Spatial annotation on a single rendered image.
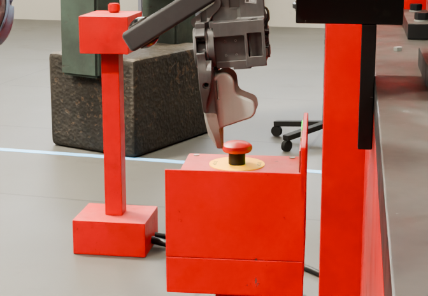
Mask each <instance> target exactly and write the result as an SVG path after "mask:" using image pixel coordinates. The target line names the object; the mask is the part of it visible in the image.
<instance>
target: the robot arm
mask: <svg viewBox="0 0 428 296"><path fill-rule="evenodd" d="M12 2H13V0H0V45H1V44H3V42H4V41H5V40H6V38H7V37H8V35H9V33H10V31H11V28H12V25H13V19H14V6H12V5H11V4H12ZM213 2H214V4H213V5H211V6H210V7H208V8H207V9H205V10H204V11H202V12H201V13H200V14H198V15H197V16H195V17H194V18H193V19H192V20H191V24H192V26H193V27H194V28H193V47H194V60H195V63H196V67H197V70H198V79H199V89H200V95H201V102H202V107H203V112H204V119H205V123H206V128H207V131H208V135H209V137H210V138H211V140H212V141H213V143H214V144H215V146H216V147H217V148H218V149H221V148H223V147H224V127H226V126H228V125H232V124H234V123H238V122H241V121H243V120H247V119H249V118H251V117H253V116H254V114H255V112H256V109H257V107H258V100H257V97H256V96H255V95H254V94H251V93H249V92H247V91H244V90H242V89H240V87H239V85H238V78H237V74H236V72H235V71H234V70H233V69H231V68H230V67H233V68H234V69H251V68H252V67H257V66H266V65H267V59H268V57H270V55H271V46H270V43H269V25H268V21H269V19H270V17H269V10H268V8H267V7H265V6H264V0H174V1H173V2H171V3H169V4H168V5H166V6H165V7H163V8H161V9H160V10H158V11H156V12H155V13H153V14H152V15H150V16H149V17H146V16H145V17H138V18H135V19H134V20H133V21H132V22H131V23H130V25H129V27H128V30H127V31H125V32H124V33H123V35H122V37H123V39H124V41H125V43H126V44H127V46H128V47H129V49H130V50H131V51H136V50H138V49H139V48H141V49H142V48H150V47H151V46H153V45H154V44H156V42H157V41H158V39H159V36H160V35H162V34H164V33H165V32H167V31H168V30H170V29H172V28H173V27H174V26H176V25H178V24H179V23H181V22H183V21H184V20H186V19H188V18H189V17H191V16H192V15H194V14H195V13H197V12H199V11H200V10H202V9H203V8H205V7H207V6H208V5H210V4H211V3H213ZM265 9H266V11H265ZM266 12H267V13H266ZM220 68H222V69H220Z"/></svg>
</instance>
